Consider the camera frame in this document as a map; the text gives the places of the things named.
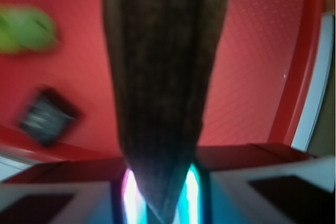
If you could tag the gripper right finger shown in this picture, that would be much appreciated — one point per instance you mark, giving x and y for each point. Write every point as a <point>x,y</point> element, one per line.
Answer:
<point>259,183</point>

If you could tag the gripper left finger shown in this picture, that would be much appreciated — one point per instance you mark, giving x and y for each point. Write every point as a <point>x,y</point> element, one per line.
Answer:
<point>93,191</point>

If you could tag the black square box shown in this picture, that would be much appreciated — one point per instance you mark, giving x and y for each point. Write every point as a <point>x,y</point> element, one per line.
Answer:
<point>48,117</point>

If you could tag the red plastic tray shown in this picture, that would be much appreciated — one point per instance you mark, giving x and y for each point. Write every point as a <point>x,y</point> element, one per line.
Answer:
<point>262,71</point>

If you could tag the green plush toy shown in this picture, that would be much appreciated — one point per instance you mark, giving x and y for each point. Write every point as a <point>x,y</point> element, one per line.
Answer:
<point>26,28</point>

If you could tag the metal rail strip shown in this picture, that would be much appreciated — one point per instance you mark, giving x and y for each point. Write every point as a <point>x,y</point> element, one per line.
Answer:
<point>318,84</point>

